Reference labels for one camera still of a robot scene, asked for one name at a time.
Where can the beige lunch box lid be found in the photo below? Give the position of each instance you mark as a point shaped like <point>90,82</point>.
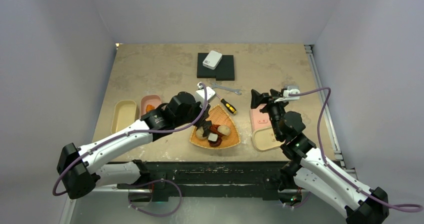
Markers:
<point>264,139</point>

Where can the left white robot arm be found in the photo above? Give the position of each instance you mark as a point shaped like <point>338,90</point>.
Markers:
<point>83,168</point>

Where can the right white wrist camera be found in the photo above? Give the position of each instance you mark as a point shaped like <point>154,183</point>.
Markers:
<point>289,93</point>

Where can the black foam block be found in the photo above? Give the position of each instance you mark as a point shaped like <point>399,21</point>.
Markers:
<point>225,71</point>

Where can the yellow black screwdriver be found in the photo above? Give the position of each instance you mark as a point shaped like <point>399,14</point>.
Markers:
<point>230,108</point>

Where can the beige lunch box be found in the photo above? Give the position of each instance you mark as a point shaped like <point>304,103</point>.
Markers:
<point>125,113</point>

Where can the black metal tongs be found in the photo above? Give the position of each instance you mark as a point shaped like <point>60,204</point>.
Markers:
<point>206,124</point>

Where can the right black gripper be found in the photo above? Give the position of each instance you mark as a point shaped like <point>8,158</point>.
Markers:
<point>258,98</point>

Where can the white black sushi piece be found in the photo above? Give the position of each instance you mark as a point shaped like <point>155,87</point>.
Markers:
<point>213,137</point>

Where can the silver wrench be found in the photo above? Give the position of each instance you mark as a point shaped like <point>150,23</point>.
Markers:
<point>232,90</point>

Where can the white small box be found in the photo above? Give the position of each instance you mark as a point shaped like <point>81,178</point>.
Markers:
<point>212,60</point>

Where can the orange fried chicken piece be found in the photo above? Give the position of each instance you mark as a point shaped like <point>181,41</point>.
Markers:
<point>149,108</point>

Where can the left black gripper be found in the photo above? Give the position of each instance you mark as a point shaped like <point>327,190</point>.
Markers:
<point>205,114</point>

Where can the dark red round food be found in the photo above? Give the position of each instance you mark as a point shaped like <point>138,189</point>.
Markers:
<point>216,143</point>

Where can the woven bamboo basket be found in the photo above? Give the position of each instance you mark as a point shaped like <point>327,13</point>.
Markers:
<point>218,116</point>

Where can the black table front frame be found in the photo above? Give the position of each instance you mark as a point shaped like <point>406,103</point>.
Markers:
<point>215,179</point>

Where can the pink lunch box lid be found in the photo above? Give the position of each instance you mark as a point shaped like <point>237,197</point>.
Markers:
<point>258,119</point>

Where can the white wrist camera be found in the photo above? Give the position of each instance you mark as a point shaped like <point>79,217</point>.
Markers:
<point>289,93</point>
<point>204,93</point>

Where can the pink lunch box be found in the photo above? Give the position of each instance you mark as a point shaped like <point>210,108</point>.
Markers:
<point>148,103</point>

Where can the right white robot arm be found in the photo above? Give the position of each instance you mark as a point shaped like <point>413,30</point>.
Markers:
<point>310,169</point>

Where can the dark red sausage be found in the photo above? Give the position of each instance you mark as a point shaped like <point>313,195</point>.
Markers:
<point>217,129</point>

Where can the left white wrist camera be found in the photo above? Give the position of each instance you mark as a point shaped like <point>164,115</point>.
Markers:
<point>204,93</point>

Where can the beige steamed bun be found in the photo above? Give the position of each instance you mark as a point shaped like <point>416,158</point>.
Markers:
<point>199,133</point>
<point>224,130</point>

